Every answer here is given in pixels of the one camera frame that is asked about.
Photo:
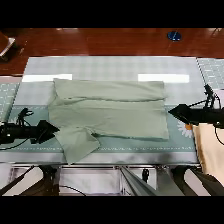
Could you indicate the blue round disc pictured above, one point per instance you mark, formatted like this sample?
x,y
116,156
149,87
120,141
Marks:
x,y
174,35

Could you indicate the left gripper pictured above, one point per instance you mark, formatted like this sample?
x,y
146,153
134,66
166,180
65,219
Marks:
x,y
39,131

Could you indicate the silver frame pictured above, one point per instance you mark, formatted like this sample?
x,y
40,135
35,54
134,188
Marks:
x,y
140,185

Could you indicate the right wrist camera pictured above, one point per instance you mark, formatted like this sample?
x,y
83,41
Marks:
x,y
209,95

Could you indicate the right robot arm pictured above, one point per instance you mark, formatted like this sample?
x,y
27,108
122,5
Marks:
x,y
210,116

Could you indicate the pale green shirt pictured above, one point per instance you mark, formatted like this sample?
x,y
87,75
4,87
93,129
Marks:
x,y
110,113

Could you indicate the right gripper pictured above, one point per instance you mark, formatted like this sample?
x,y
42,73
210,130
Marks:
x,y
188,115

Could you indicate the cream garment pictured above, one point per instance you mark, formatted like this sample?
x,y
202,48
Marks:
x,y
210,150

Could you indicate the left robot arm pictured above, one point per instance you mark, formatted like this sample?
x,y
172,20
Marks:
x,y
10,130

